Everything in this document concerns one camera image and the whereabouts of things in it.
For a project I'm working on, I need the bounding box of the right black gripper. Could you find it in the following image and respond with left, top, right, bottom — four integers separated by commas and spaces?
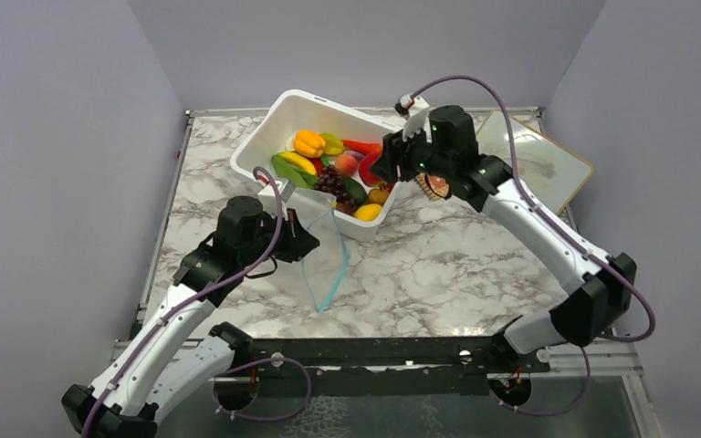
371, 121, 453, 185

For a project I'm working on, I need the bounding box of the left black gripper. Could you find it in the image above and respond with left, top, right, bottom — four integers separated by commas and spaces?
240, 206, 321, 266

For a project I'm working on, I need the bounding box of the clear zip top bag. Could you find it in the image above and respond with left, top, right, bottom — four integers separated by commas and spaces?
298, 202, 349, 313

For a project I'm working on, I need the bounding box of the red apple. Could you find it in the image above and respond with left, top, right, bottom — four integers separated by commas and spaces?
358, 152, 384, 187

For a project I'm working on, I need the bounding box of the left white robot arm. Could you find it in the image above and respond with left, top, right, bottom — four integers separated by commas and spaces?
61, 196, 319, 437

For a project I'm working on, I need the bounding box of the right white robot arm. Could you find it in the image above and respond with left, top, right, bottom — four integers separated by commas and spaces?
371, 105, 637, 371

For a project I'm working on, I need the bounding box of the orange carrot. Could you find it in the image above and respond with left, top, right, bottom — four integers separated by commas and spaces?
342, 139, 382, 155

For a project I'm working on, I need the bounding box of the small orange fruit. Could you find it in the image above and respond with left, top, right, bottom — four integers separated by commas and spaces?
367, 188, 391, 206

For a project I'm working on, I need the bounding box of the peach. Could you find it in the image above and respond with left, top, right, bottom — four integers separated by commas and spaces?
334, 153, 360, 177

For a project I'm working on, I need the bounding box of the green avocado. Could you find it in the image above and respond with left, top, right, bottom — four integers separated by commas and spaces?
343, 177, 368, 207

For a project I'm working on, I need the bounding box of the yellow lemon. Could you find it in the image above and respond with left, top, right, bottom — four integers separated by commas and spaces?
353, 203, 382, 222

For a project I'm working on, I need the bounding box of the purple grape bunch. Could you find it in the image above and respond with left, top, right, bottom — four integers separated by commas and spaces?
314, 165, 355, 207

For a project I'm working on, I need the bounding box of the dark purple passion fruit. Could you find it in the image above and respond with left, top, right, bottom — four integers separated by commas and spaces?
333, 203, 356, 217

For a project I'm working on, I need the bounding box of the green leaf vegetable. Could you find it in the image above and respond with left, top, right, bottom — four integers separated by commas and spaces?
270, 155, 319, 189

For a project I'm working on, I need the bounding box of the orange bell pepper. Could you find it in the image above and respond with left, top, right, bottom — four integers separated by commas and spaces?
292, 130, 326, 158

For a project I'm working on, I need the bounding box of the yellow banana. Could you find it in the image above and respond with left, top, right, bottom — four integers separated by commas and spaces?
276, 151, 318, 175

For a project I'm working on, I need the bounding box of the white plastic bin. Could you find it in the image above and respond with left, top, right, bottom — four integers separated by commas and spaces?
230, 89, 409, 243

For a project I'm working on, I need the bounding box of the wood framed whiteboard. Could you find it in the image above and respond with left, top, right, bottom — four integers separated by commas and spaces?
476, 110, 594, 214

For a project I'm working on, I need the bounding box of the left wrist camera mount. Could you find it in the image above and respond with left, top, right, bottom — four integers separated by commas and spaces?
256, 177, 297, 216

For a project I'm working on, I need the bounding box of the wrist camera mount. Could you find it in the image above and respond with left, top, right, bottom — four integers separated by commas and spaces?
394, 94, 431, 141
256, 177, 297, 216

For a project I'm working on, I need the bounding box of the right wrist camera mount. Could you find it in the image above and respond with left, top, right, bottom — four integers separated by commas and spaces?
394, 94, 431, 141

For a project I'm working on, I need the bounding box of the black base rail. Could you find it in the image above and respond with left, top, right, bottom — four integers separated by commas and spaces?
209, 322, 550, 399

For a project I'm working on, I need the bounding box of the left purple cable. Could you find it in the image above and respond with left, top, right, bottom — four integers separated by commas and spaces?
81, 166, 313, 438

